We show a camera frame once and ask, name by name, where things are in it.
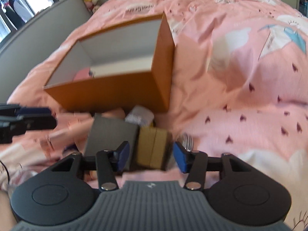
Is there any tan cardboard box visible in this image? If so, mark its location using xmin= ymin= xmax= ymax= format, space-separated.
xmin=134 ymin=126 xmax=173 ymax=172

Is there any pink printed blanket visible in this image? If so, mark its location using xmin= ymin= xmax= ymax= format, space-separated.
xmin=0 ymin=0 xmax=308 ymax=231

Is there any pink soft item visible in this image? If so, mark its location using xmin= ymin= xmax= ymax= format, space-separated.
xmin=73 ymin=68 xmax=95 ymax=81

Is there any orange cardboard box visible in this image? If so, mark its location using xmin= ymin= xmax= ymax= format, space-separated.
xmin=43 ymin=12 xmax=176 ymax=113

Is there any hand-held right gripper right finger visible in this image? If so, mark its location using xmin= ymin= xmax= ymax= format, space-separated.
xmin=173 ymin=141 xmax=254 ymax=191

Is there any grey box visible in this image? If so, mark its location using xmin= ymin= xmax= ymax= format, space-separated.
xmin=83 ymin=113 xmax=140 ymax=171

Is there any window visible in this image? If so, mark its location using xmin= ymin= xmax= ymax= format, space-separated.
xmin=0 ymin=0 xmax=59 ymax=40

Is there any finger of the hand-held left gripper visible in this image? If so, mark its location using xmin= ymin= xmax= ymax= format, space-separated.
xmin=0 ymin=103 xmax=52 ymax=116
xmin=0 ymin=114 xmax=57 ymax=145

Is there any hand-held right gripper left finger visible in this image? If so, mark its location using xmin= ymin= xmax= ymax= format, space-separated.
xmin=50 ymin=141 xmax=131 ymax=192

